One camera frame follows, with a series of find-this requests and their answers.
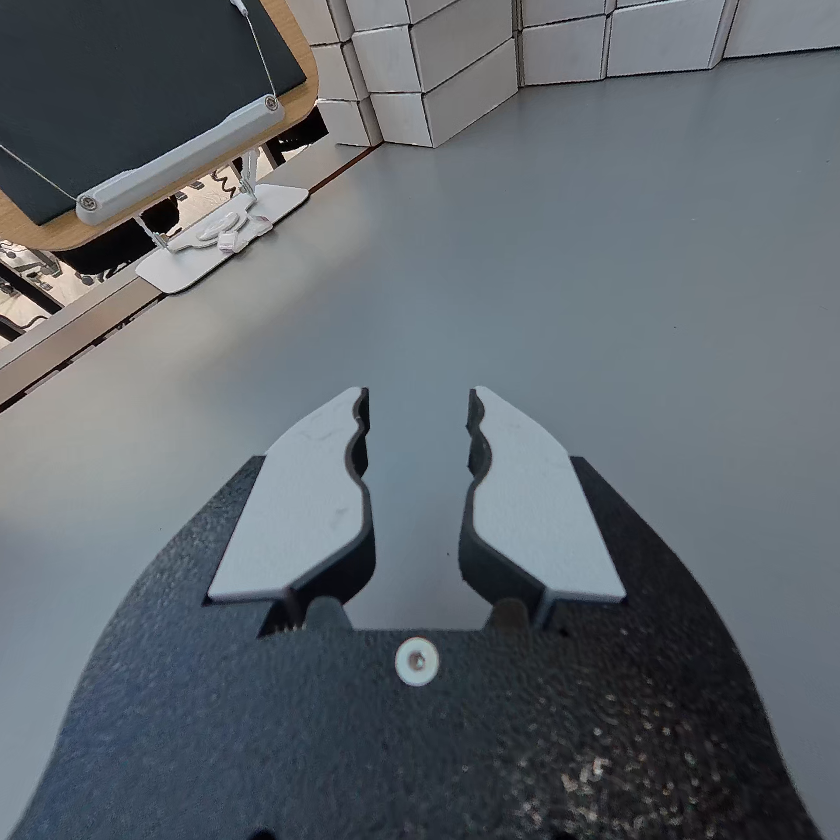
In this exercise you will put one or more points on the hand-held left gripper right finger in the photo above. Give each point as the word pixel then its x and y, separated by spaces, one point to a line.
pixel 544 518

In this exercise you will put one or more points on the black tablet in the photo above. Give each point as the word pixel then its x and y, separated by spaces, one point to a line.
pixel 131 79

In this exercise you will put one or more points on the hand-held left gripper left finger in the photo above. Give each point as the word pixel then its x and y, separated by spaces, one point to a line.
pixel 289 518

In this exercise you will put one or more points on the wooden reading stand white base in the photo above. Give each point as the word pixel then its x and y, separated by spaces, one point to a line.
pixel 197 154

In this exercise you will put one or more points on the stack of white boxes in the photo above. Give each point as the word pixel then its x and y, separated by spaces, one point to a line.
pixel 459 72

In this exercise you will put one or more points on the black office chair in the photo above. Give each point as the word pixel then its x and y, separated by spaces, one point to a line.
pixel 302 134
pixel 105 253

